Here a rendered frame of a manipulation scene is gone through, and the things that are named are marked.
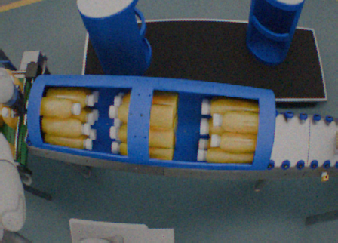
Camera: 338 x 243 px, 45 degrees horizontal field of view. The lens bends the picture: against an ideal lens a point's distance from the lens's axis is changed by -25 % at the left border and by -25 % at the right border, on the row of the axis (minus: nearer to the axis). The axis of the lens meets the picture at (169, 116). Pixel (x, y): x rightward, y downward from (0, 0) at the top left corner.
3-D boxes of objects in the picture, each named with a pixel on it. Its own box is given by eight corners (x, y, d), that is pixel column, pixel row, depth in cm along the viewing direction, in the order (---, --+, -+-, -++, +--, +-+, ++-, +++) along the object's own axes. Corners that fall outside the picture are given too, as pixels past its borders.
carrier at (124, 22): (125, 93, 276) (163, 54, 281) (102, 29, 192) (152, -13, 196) (92, 63, 282) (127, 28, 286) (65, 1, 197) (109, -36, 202)
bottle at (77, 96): (44, 108, 175) (86, 112, 173) (45, 90, 173) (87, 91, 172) (50, 104, 181) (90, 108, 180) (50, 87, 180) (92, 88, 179)
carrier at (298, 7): (242, 23, 284) (249, 64, 277) (250, -42, 200) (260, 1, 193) (282, 27, 283) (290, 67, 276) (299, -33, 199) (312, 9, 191)
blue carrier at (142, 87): (261, 177, 180) (273, 158, 153) (41, 155, 186) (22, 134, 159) (266, 106, 189) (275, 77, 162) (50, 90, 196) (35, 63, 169)
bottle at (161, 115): (172, 118, 163) (112, 112, 164) (172, 133, 168) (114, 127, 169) (174, 100, 167) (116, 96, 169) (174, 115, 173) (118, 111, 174)
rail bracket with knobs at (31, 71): (40, 88, 200) (34, 81, 190) (28, 87, 201) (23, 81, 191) (44, 67, 203) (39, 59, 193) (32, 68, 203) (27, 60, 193)
